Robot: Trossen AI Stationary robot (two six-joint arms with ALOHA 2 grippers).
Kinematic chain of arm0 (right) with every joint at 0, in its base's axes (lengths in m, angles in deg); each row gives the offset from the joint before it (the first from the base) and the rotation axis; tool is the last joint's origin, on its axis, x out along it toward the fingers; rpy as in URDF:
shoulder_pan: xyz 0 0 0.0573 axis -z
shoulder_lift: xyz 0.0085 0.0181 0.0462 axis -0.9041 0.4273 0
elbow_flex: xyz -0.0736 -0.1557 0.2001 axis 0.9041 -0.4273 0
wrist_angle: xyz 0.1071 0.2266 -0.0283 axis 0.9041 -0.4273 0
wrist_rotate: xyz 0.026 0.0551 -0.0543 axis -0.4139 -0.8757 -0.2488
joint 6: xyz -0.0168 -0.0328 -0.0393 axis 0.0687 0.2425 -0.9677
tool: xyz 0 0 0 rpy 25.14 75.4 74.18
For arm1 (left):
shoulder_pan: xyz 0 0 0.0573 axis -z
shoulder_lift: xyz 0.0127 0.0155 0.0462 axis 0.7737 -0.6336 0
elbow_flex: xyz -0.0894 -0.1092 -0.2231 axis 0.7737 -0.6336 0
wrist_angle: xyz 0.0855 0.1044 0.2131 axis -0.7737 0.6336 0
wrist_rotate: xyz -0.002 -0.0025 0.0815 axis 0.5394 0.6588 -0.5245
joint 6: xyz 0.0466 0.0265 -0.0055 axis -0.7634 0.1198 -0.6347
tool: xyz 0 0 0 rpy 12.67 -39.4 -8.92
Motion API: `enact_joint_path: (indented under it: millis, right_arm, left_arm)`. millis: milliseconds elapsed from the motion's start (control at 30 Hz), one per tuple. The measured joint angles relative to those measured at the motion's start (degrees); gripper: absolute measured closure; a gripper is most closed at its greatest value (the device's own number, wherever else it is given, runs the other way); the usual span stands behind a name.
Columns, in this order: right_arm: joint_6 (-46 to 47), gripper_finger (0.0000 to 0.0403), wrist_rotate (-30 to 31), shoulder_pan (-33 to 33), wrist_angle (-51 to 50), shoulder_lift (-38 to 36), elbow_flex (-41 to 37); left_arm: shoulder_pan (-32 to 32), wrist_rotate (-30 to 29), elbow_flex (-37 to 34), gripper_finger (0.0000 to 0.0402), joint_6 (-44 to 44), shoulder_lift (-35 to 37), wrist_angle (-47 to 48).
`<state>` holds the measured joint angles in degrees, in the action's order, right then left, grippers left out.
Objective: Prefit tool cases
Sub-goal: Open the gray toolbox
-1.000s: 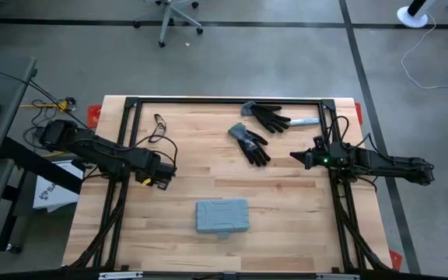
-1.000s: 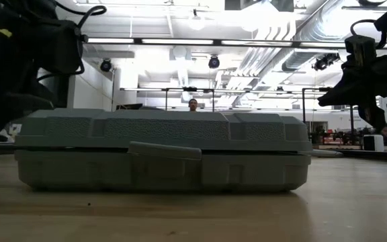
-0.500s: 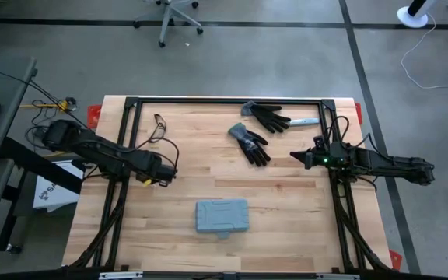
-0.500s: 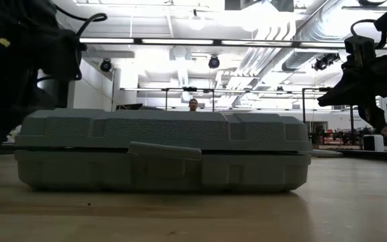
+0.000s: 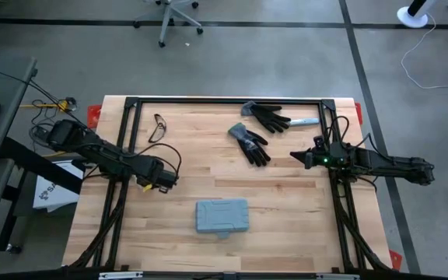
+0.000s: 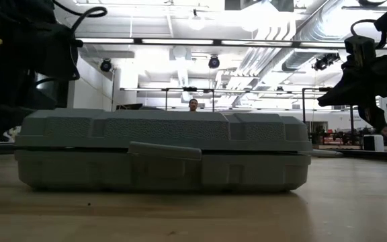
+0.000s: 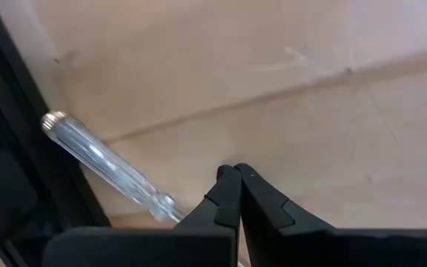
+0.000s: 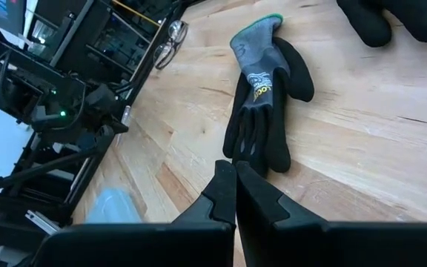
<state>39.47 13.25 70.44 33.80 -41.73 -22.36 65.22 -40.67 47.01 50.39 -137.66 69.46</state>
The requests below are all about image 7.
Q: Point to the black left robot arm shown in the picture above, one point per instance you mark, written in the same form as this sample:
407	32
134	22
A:
2	196

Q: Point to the black table frame rail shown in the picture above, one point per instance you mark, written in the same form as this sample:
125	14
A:
32	122

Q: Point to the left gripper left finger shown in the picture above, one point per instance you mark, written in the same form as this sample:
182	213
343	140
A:
213	222

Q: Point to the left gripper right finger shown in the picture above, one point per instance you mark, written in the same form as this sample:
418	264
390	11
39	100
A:
265	215

